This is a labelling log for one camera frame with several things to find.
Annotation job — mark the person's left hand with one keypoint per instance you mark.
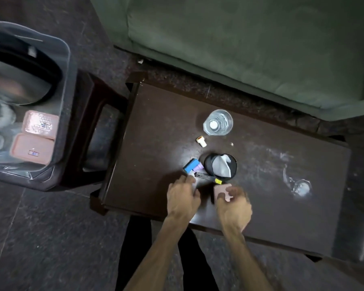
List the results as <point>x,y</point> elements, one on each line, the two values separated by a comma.
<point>182,200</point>

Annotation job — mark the clear plastic storage bin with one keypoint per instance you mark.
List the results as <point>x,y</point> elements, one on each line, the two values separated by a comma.
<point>63,87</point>

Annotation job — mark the clear drinking glass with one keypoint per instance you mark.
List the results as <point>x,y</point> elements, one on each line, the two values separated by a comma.
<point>217,122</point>

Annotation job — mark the green sofa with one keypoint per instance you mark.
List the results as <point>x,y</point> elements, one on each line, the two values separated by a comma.
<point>245,42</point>

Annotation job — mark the person's left forearm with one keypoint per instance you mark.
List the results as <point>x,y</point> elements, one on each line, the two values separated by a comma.
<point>160,254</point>

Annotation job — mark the small pink case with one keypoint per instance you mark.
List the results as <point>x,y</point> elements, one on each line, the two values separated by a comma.
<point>223,188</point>

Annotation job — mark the person's right hand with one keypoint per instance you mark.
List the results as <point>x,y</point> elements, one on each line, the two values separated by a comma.
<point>235,212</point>

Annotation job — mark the pink jewelled case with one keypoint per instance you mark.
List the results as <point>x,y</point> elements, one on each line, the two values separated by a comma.
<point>41,124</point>

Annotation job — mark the plain pink flat case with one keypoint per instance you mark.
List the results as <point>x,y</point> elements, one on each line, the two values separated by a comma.
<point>32,148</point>

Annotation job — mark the dark brown plastic stool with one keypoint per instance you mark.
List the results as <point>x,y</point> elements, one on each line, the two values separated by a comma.
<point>88,96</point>

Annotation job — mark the black round rimmed pan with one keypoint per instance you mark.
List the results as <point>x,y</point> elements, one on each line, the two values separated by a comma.
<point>24,75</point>

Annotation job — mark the dark brown wooden table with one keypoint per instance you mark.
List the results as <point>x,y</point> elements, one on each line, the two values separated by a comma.
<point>157,142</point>

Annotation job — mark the blue buffer block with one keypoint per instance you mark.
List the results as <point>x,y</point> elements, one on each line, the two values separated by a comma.
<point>190,166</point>

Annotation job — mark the black round pouch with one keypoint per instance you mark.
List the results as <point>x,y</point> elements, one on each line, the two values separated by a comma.
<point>210,165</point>

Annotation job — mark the clear faceted glass piece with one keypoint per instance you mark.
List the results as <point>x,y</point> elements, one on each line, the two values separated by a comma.
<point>300,186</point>

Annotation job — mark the small purple tube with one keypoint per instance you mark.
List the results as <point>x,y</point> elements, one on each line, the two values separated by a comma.
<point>199,167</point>

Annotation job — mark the person's right thumb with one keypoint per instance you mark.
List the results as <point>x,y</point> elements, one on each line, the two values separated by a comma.
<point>222,196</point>

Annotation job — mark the person's left fingers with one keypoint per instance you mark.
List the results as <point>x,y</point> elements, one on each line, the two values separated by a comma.
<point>185,181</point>

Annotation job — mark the person's black trousers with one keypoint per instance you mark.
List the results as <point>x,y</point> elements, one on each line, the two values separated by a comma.
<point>133,254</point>

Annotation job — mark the person's right forearm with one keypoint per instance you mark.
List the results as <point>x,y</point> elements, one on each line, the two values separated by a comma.
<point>245,260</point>

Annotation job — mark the white tissue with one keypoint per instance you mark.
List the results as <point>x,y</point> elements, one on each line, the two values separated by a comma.
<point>223,166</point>

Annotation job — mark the small white yellow cap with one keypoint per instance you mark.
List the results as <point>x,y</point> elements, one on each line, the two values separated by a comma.
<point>201,141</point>

